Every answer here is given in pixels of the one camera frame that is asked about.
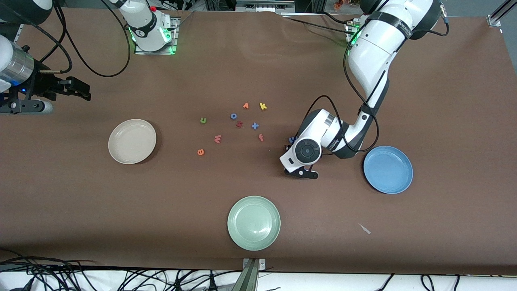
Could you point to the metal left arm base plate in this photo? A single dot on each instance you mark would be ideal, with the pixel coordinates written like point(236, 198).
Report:
point(349, 36)

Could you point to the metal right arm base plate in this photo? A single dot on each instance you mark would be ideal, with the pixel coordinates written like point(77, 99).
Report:
point(141, 51)

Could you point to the orange background object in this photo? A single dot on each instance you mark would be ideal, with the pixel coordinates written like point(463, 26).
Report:
point(343, 4)

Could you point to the blue plate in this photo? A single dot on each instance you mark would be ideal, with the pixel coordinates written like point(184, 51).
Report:
point(387, 169)

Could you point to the grey equipment box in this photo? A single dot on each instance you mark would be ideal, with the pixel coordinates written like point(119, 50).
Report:
point(264, 5)

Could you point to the small white paper scrap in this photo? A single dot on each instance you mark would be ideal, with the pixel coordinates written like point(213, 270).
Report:
point(364, 228)

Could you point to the brown table cover sheet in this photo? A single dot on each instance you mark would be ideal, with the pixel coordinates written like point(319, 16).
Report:
point(444, 121)

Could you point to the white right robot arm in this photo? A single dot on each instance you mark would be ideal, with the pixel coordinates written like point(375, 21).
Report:
point(149, 28)

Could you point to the green plate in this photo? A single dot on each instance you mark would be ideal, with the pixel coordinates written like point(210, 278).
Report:
point(253, 223)

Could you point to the aluminium frame profile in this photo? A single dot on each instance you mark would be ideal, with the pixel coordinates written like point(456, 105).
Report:
point(499, 14)
point(19, 34)

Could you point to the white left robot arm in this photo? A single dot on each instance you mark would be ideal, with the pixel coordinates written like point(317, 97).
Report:
point(371, 52)

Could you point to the red foam letter w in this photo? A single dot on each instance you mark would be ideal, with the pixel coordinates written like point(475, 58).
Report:
point(217, 139)

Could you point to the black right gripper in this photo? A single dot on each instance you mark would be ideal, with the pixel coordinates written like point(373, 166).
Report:
point(42, 84)

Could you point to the metal table edge bracket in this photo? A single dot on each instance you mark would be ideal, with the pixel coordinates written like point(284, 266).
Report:
point(252, 275)

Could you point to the beige brown plate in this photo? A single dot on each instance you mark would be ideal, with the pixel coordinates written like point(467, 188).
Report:
point(132, 141)

